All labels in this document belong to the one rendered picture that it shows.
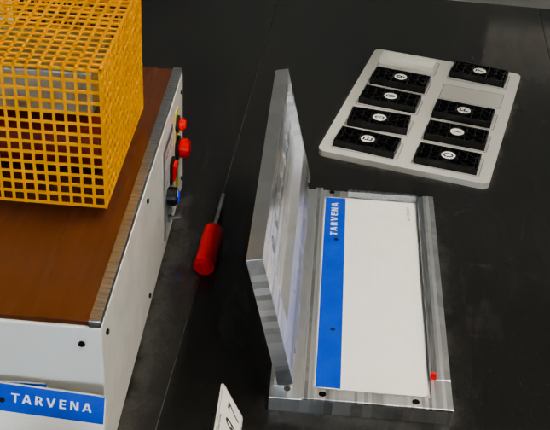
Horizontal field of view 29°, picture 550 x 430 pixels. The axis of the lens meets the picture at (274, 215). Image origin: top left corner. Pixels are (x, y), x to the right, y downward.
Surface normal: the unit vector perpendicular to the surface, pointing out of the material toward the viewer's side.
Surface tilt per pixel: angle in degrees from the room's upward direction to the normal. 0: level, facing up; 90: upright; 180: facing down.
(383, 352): 0
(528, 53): 0
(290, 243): 14
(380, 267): 0
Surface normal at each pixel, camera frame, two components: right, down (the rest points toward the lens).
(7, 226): 0.05, -0.83
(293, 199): -0.19, -0.82
